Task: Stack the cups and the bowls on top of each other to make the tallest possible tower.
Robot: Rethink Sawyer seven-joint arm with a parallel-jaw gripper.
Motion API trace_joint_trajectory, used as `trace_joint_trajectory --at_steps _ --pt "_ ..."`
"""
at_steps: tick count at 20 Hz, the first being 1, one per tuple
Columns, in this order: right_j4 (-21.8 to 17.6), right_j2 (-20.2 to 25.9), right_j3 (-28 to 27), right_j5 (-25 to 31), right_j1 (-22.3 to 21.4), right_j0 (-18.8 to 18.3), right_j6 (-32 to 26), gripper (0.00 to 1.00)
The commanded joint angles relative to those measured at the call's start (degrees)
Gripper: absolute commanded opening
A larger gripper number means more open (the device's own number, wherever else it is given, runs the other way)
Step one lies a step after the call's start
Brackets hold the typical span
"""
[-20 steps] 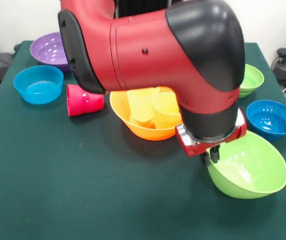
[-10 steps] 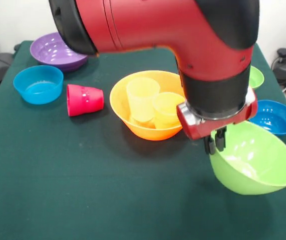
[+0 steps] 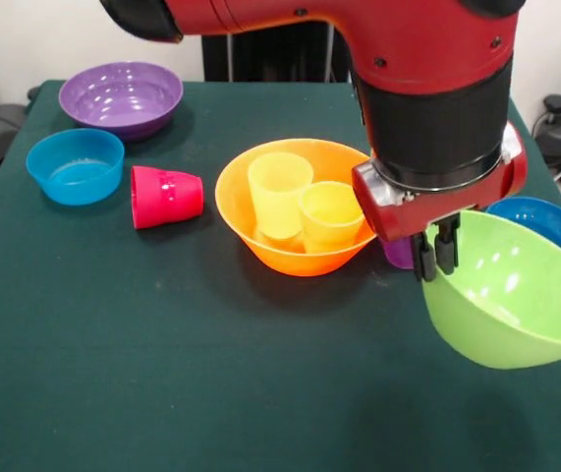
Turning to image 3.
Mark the translucent yellow-green cup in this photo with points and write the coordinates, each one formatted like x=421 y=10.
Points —
x=280 y=196

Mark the purple cup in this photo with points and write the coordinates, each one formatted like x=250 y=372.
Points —
x=398 y=253

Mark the dark blue bowl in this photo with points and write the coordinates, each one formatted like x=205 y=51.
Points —
x=550 y=221

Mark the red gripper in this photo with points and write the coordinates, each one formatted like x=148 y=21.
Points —
x=398 y=216

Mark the light blue bowl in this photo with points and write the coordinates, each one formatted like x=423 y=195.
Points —
x=76 y=172

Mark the large green bowl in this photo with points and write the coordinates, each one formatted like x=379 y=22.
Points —
x=506 y=314

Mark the red cup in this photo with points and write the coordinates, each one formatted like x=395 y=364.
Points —
x=167 y=196

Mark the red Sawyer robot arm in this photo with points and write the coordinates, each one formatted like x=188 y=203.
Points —
x=432 y=74

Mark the yellow cup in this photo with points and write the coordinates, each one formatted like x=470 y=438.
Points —
x=331 y=221

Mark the large purple bowl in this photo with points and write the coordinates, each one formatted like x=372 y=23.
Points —
x=123 y=108

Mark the dark green table cloth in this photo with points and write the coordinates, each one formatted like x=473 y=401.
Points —
x=162 y=403

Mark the large orange bowl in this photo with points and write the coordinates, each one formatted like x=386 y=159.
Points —
x=241 y=221

